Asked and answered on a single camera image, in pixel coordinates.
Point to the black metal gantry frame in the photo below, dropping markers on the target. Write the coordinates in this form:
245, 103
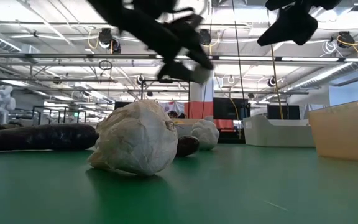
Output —
166, 81

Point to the white and red banner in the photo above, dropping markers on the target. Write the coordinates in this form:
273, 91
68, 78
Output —
174, 106

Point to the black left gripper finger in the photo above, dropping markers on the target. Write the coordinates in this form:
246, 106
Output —
177, 71
201, 57

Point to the black monitor screen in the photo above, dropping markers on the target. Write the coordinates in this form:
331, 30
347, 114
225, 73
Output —
228, 109
287, 112
121, 105

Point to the person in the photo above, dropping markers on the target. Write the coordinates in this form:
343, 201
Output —
172, 114

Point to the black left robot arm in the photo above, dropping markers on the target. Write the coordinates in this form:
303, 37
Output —
135, 21

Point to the white plastic basket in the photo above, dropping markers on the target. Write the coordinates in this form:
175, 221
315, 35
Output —
278, 135
183, 128

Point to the small white garlic bulb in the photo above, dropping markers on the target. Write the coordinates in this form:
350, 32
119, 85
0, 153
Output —
205, 133
202, 75

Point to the dark purple eggplant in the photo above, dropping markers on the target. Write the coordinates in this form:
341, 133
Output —
42, 137

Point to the black metal frame rack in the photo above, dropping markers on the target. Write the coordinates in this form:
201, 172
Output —
48, 106

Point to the long ceiling light strip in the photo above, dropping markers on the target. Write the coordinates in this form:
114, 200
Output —
259, 58

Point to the small dark brown object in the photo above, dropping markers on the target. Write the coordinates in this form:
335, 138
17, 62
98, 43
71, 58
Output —
187, 145

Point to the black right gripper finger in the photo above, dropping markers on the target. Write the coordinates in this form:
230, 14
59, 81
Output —
294, 28

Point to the silver ventilation duct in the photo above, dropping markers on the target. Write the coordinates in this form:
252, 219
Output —
331, 73

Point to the large white garlic bulb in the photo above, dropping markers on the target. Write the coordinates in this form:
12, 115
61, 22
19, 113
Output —
135, 140

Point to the white and orange pillar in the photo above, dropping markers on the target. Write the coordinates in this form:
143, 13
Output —
200, 109

